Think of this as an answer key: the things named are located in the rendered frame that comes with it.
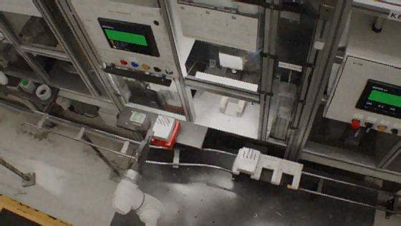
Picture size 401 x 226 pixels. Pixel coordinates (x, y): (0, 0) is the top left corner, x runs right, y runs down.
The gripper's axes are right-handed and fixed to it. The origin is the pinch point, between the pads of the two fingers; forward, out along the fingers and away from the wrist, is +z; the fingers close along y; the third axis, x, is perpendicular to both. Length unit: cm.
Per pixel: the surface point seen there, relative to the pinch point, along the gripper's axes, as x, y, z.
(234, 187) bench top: -44, -46, 0
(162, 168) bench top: 2.2, -46.1, -1.1
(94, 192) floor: 72, -114, -20
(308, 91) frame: -70, 36, 24
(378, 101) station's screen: -97, 46, 21
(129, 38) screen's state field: 6, 51, 21
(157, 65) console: -1.6, 30.7, 22.9
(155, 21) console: -7, 62, 23
